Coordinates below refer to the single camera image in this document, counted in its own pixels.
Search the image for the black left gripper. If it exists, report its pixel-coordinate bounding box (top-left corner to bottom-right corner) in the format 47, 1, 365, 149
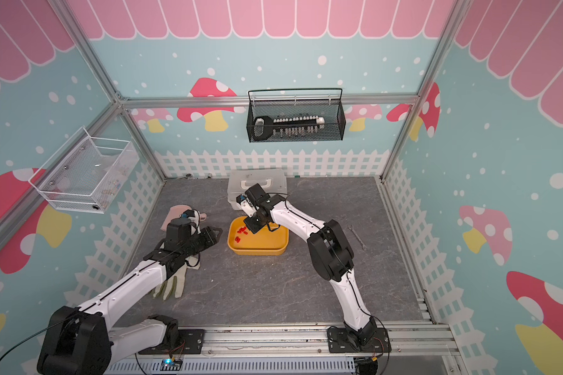
181, 225, 224, 258

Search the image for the yellow plastic storage box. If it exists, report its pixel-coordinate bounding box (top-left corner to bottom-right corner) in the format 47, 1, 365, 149
228, 217, 289, 256

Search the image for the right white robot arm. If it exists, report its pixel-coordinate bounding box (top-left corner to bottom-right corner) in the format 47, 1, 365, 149
236, 184, 378, 350

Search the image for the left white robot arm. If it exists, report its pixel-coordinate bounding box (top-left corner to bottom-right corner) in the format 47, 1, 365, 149
37, 217, 223, 374

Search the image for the white lidded plastic box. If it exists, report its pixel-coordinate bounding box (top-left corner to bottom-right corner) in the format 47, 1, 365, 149
228, 169, 287, 211

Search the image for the white work glove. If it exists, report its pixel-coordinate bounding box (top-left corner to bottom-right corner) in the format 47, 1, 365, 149
151, 255, 200, 301

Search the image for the black socket set holder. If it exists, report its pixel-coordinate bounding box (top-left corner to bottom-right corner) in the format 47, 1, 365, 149
252, 116, 325, 142

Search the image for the metal wrench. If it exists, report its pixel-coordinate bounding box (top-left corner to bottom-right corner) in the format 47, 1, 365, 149
348, 225, 368, 251

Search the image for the small green circuit board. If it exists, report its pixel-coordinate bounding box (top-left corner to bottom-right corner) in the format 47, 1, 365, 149
160, 359, 183, 372

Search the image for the black wire wall basket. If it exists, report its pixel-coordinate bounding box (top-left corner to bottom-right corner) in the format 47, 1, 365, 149
246, 87, 347, 143

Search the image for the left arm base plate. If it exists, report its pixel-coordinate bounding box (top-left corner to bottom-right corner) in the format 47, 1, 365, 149
139, 329, 206, 356

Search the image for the white wire wall basket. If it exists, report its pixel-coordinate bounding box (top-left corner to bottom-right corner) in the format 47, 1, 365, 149
28, 127, 140, 214

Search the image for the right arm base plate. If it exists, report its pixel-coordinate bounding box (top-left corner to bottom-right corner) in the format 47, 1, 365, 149
326, 326, 392, 355

